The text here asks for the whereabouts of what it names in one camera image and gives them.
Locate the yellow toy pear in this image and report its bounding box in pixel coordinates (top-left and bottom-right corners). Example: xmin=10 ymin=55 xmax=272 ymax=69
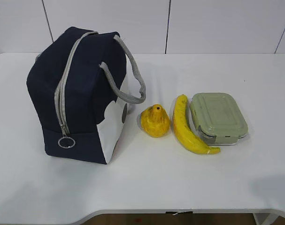
xmin=140 ymin=104 xmax=170 ymax=138

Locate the yellow toy banana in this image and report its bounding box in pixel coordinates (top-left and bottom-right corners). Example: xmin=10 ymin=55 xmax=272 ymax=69
xmin=172 ymin=94 xmax=221 ymax=155

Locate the navy blue lunch bag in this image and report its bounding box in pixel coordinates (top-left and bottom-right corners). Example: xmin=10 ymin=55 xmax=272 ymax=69
xmin=26 ymin=27 xmax=146 ymax=164

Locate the green lidded glass container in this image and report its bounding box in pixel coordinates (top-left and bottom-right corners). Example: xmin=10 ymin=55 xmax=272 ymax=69
xmin=190 ymin=93 xmax=248 ymax=146

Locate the black tape on table edge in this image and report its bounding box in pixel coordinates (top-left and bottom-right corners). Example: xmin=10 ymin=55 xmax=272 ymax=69
xmin=165 ymin=211 xmax=193 ymax=216

